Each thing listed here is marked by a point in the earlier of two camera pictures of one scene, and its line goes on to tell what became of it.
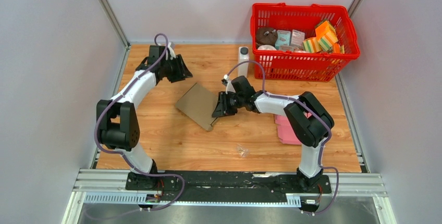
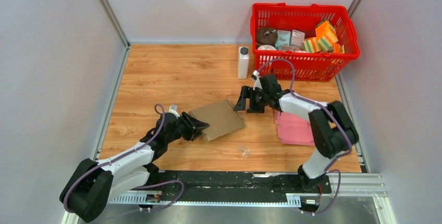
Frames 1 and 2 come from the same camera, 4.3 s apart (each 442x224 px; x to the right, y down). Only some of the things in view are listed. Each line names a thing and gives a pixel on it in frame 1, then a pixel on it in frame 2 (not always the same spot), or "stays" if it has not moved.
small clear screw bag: (242, 152) stays
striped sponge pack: (311, 45) stays
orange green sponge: (326, 35) stays
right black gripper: (222, 108) to (245, 93)
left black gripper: (182, 72) to (190, 124)
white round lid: (267, 47) stays
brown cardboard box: (198, 104) to (222, 117)
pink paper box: (286, 134) stays
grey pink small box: (297, 37) stays
